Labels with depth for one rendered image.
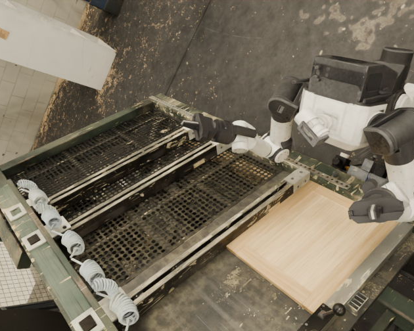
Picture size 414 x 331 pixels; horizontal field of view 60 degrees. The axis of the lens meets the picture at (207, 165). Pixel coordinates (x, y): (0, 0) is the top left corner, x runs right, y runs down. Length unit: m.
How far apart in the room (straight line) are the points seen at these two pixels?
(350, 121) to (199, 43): 2.85
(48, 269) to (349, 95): 1.27
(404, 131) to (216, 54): 2.72
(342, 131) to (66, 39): 4.08
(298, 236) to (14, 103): 5.66
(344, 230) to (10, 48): 4.13
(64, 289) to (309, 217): 1.02
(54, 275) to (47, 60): 3.70
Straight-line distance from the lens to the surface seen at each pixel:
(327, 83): 1.31
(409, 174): 1.31
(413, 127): 1.25
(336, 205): 1.70
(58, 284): 1.51
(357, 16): 3.04
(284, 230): 1.57
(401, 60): 1.62
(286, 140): 1.59
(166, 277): 1.40
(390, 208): 0.97
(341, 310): 1.20
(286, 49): 3.23
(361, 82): 1.25
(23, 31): 4.79
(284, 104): 1.40
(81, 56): 5.05
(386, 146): 1.22
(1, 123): 6.73
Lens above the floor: 2.51
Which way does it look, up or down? 47 degrees down
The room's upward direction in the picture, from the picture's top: 79 degrees counter-clockwise
